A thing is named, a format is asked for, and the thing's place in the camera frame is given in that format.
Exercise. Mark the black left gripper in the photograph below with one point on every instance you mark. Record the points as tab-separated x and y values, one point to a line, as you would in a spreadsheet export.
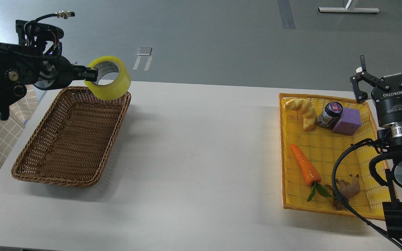
60	73

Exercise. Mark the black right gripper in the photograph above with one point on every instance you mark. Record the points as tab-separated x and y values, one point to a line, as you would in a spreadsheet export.
398	104

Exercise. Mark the yellow tape roll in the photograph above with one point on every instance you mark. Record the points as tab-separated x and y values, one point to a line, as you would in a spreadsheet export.
115	89

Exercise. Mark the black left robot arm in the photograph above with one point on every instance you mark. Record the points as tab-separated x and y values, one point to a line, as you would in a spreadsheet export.
37	60

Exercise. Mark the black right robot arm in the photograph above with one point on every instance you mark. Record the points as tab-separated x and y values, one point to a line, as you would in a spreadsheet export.
386	167

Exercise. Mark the purple foam block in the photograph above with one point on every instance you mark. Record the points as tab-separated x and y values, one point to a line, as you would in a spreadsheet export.
350	121

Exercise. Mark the small dark jar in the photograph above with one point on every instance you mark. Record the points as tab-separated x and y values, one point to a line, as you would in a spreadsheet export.
330	115

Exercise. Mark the brown wicker basket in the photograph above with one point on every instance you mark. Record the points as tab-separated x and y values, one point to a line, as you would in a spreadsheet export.
72	143

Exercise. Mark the white metal stand base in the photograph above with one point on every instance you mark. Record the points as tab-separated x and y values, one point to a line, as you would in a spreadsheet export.
349	6

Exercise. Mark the toy croissant bread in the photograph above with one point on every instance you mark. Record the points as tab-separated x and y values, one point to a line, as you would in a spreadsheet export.
306	109

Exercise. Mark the yellow plastic basket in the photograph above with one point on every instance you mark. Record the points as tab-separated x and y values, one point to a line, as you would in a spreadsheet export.
322	148

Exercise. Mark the brown toy animal figure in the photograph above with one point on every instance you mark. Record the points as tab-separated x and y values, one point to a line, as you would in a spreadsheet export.
346	189

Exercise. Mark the orange toy carrot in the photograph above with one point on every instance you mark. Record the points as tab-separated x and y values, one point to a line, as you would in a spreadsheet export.
310	174

